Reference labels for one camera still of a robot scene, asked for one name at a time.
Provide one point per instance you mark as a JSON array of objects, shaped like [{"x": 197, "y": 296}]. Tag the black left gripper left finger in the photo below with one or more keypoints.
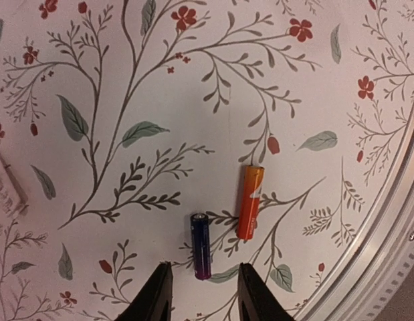
[{"x": 154, "y": 300}]

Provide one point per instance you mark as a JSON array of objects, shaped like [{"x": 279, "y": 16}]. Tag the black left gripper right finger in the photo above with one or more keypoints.
[{"x": 255, "y": 301}]

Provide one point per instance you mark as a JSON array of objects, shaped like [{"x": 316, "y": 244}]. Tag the orange AAA battery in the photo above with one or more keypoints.
[{"x": 252, "y": 188}]

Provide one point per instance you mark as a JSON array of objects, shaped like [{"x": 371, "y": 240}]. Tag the white battery cover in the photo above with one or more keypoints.
[{"x": 13, "y": 199}]

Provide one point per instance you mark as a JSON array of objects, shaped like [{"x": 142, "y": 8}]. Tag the aluminium table edge rail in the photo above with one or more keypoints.
[{"x": 368, "y": 250}]

